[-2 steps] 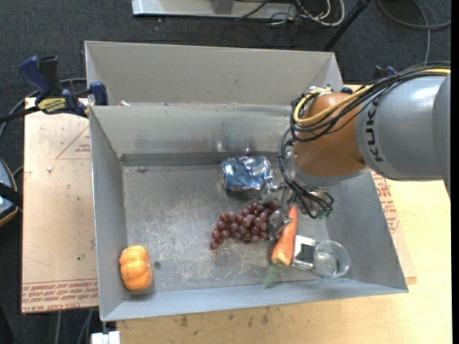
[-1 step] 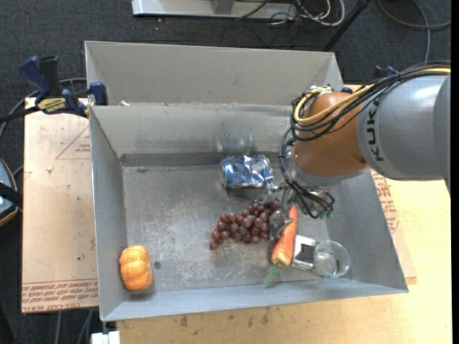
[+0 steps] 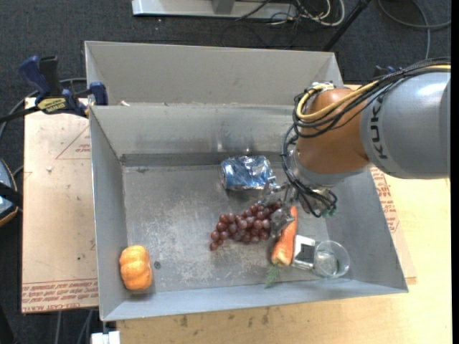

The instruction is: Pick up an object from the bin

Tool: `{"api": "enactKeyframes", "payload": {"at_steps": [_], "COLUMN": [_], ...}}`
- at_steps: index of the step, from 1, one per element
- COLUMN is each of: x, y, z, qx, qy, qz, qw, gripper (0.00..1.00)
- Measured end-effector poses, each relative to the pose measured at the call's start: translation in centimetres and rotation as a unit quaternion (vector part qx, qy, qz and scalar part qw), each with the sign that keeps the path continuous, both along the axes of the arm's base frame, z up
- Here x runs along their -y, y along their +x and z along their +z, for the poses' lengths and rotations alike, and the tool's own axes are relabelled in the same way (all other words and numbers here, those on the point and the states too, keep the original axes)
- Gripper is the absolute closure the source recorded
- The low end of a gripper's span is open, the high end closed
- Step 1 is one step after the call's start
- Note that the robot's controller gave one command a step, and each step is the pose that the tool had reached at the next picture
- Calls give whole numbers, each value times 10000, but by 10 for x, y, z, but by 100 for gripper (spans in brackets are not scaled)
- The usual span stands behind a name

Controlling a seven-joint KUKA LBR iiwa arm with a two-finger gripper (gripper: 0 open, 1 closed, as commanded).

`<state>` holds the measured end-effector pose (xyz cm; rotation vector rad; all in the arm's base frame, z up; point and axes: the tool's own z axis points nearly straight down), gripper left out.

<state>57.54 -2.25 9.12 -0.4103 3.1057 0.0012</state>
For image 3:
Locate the brown cardboard board, red print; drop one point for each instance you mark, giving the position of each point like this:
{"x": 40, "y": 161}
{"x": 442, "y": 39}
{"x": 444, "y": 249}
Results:
{"x": 57, "y": 210}

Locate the orange carrot with green leaves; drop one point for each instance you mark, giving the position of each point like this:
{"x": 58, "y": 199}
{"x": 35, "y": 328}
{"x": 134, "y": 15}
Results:
{"x": 285, "y": 246}

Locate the small white and black box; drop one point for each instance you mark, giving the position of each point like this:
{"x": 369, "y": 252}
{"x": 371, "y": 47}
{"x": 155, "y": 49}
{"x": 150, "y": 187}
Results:
{"x": 304, "y": 252}

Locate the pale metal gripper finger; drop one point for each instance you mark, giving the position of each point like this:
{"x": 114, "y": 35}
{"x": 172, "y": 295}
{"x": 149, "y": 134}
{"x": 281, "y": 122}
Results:
{"x": 274, "y": 186}
{"x": 282, "y": 221}

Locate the crushed blue drink can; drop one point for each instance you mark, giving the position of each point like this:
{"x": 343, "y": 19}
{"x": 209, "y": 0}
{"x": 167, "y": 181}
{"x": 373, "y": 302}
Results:
{"x": 246, "y": 173}

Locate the purple grape bunch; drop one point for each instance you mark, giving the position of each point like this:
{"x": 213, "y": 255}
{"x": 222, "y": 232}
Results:
{"x": 241, "y": 225}

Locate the small orange pumpkin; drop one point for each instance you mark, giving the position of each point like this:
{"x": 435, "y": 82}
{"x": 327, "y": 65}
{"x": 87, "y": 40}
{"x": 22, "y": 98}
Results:
{"x": 135, "y": 268}

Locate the grey metal bin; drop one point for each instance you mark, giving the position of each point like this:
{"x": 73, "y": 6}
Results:
{"x": 179, "y": 206}

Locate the clear glass cup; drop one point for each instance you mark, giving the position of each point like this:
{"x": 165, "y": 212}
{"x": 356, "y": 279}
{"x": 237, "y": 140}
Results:
{"x": 332, "y": 259}

